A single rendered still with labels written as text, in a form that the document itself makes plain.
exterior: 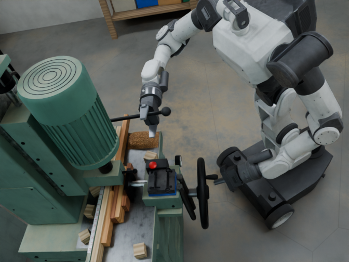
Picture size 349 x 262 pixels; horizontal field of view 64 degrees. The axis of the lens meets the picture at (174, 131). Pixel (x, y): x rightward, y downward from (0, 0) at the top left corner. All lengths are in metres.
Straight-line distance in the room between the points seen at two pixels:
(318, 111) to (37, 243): 1.16
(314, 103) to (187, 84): 1.99
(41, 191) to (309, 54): 0.94
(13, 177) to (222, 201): 1.43
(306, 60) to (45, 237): 1.15
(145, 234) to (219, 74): 2.15
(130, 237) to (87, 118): 0.49
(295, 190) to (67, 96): 1.58
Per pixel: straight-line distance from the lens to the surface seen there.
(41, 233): 1.35
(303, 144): 1.12
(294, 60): 0.89
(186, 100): 2.69
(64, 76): 0.75
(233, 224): 2.01
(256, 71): 0.99
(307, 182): 2.02
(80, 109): 0.75
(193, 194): 1.18
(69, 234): 1.28
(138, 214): 1.10
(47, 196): 1.09
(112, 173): 1.05
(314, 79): 0.93
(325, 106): 1.01
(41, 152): 0.93
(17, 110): 0.88
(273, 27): 0.99
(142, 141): 1.23
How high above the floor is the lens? 1.87
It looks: 50 degrees down
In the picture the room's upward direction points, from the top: 12 degrees counter-clockwise
